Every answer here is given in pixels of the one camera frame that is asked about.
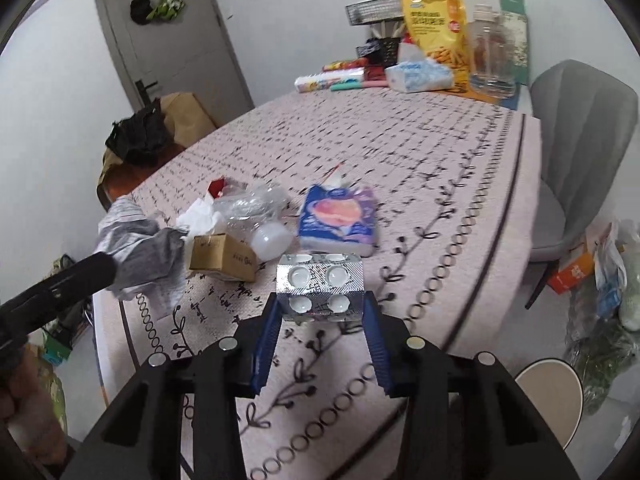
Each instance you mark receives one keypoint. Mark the orange carton box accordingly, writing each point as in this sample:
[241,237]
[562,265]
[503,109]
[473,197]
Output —
[577,265]

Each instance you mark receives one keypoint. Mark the small brown cardboard box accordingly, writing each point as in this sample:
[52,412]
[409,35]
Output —
[224,257]

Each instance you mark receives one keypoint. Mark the grey upholstered chair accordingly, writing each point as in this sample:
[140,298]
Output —
[587,120]

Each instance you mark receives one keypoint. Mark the clear crumpled plastic bottle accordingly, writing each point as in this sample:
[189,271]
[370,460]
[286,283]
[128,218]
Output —
[245,212]

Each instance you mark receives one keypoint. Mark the black bag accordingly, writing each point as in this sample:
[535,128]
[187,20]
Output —
[139,139]

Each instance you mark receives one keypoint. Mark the silver blister pack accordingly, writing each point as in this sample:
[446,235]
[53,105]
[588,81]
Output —
[320,287]

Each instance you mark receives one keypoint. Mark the clear glass jar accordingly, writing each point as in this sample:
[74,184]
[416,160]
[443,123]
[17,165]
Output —
[491,69]

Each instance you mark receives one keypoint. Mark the white plastic bag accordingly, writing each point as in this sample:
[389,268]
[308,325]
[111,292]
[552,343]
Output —
[616,271]

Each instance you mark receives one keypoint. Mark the blue water bottle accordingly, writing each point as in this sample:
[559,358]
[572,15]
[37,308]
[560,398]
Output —
[609,295]

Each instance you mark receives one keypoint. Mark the blue tissue pack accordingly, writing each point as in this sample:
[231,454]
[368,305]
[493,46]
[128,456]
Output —
[338,220]

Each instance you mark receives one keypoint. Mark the round trash bin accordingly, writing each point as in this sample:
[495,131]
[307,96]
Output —
[555,390]

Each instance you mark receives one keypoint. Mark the white roll package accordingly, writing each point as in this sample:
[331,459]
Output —
[325,80]

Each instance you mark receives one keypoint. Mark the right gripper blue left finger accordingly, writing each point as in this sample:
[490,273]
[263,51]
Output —
[270,325]

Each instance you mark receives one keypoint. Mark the green vegetables bag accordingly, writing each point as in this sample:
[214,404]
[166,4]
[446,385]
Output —
[599,358]

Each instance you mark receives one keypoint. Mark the blue white tissue package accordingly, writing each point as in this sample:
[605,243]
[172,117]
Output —
[419,76]

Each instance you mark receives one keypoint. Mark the green tall box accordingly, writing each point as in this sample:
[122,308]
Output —
[514,19]

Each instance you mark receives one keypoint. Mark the left hand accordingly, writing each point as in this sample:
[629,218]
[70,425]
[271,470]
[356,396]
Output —
[27,410]

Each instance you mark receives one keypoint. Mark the yellow snack bag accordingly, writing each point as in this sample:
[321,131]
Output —
[438,28]

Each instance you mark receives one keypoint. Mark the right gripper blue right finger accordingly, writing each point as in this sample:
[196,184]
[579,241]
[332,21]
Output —
[373,325]

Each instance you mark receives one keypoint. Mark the grey paper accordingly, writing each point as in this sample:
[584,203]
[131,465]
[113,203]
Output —
[149,258]

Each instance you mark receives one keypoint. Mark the grey door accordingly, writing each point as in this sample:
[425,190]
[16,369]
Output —
[192,53]

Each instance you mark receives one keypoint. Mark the brown paper bag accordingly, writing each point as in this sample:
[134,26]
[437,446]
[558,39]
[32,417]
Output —
[186,118]

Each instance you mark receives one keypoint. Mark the white tissue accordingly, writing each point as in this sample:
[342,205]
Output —
[201,219]

